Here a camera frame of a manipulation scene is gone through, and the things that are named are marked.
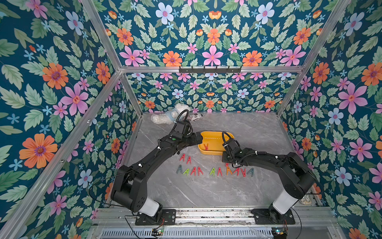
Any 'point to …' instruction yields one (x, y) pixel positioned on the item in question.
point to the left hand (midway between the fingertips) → (199, 137)
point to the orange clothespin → (228, 169)
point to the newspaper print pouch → (194, 117)
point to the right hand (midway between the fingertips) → (224, 156)
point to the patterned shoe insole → (305, 200)
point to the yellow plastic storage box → (213, 141)
